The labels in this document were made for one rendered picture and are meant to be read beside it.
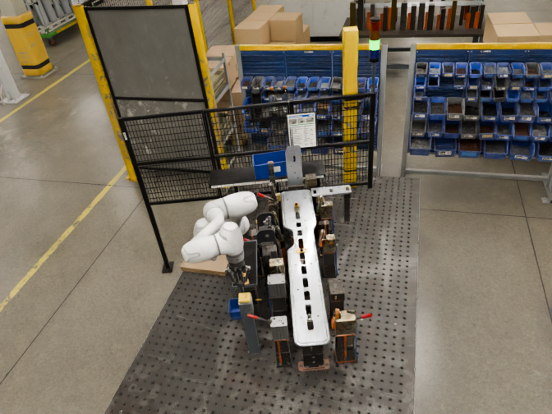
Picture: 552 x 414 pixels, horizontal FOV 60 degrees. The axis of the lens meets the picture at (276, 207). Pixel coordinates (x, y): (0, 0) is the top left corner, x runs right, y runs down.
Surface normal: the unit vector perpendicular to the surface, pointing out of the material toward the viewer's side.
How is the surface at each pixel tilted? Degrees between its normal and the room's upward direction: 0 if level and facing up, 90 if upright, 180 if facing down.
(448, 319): 0
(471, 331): 0
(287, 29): 90
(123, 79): 91
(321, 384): 0
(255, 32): 90
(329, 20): 90
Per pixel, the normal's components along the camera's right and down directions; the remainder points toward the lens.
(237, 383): -0.09, -0.79
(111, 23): -0.28, 0.60
